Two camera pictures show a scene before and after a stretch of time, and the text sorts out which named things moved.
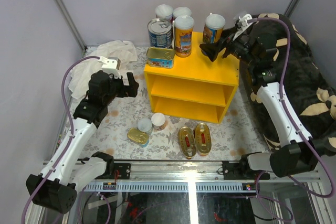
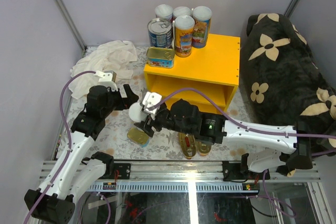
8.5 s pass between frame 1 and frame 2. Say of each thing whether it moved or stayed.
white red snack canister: stayed
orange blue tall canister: stayed
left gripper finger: moved
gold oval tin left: stayed
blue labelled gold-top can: stayed
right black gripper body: moved
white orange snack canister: stayed
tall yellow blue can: moved
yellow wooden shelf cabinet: stayed
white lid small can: moved
